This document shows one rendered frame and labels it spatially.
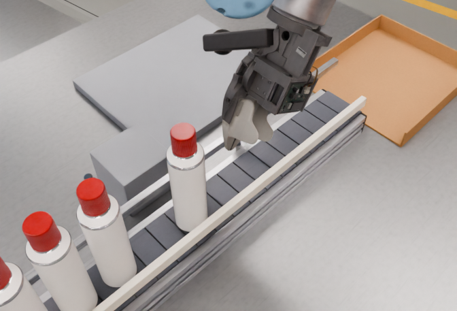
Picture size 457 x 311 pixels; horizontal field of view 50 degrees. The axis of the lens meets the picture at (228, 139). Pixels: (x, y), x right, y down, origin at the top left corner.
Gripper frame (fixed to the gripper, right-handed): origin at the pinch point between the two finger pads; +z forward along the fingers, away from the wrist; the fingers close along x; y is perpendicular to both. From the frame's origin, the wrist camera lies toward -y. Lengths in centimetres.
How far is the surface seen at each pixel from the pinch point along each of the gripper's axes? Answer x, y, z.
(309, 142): 17.7, 4.1, 0.3
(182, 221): -4.4, 1.0, 13.5
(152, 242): -6.8, -1.0, 18.5
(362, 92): 44.0, -1.1, -5.5
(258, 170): 12.1, 0.5, 7.6
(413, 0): 237, -70, -21
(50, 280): -26.0, 1.3, 15.4
